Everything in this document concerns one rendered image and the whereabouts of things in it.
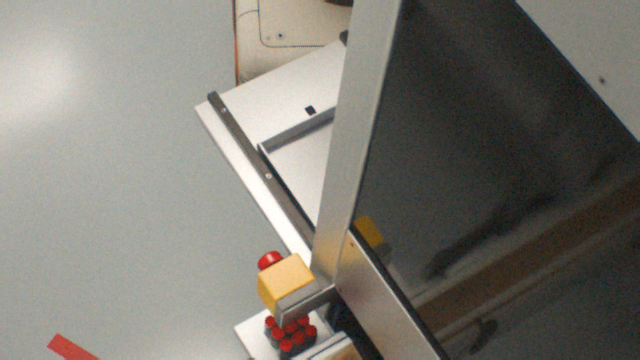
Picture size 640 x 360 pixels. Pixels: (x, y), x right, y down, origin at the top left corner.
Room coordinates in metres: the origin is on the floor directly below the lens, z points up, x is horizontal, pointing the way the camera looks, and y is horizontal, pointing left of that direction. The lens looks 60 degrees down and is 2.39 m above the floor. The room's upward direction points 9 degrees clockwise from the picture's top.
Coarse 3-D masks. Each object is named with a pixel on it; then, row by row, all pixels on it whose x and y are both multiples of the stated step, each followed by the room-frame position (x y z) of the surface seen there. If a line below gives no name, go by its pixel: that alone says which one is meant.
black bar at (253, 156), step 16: (208, 96) 0.99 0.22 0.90; (224, 112) 0.96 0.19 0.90; (240, 128) 0.93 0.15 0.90; (240, 144) 0.90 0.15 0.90; (256, 160) 0.87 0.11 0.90; (272, 176) 0.85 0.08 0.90; (272, 192) 0.82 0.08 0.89; (288, 208) 0.79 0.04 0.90; (304, 224) 0.77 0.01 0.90; (304, 240) 0.74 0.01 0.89
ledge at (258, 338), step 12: (264, 312) 0.61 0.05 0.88; (312, 312) 0.62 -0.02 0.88; (240, 324) 0.58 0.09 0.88; (252, 324) 0.58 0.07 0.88; (240, 336) 0.56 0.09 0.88; (252, 336) 0.56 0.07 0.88; (264, 336) 0.57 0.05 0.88; (324, 336) 0.58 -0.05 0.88; (252, 348) 0.54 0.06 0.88; (264, 348) 0.55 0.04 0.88
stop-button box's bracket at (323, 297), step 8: (328, 288) 0.60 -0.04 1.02; (312, 296) 0.59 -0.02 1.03; (320, 296) 0.59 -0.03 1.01; (328, 296) 0.60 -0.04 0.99; (304, 304) 0.57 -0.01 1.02; (312, 304) 0.58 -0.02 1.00; (320, 304) 0.60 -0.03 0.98; (288, 312) 0.56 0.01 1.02; (296, 312) 0.57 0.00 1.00; (304, 312) 0.58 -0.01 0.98; (288, 320) 0.56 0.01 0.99
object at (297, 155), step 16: (320, 112) 0.98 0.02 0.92; (288, 128) 0.94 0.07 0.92; (304, 128) 0.96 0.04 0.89; (320, 128) 0.97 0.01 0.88; (272, 144) 0.92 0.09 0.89; (288, 144) 0.93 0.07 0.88; (304, 144) 0.93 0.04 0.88; (320, 144) 0.94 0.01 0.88; (272, 160) 0.89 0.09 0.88; (288, 160) 0.89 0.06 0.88; (304, 160) 0.90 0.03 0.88; (320, 160) 0.90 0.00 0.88; (288, 176) 0.86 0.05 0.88; (304, 176) 0.87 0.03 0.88; (320, 176) 0.87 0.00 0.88; (288, 192) 0.82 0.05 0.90; (304, 192) 0.84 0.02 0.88; (320, 192) 0.84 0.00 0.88; (304, 208) 0.79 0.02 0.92
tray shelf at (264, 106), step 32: (288, 64) 1.10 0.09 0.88; (320, 64) 1.11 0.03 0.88; (224, 96) 1.01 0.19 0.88; (256, 96) 1.02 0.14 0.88; (288, 96) 1.03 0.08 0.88; (320, 96) 1.04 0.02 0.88; (224, 128) 0.94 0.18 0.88; (256, 128) 0.95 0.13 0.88; (256, 192) 0.82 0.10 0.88; (288, 224) 0.77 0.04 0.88
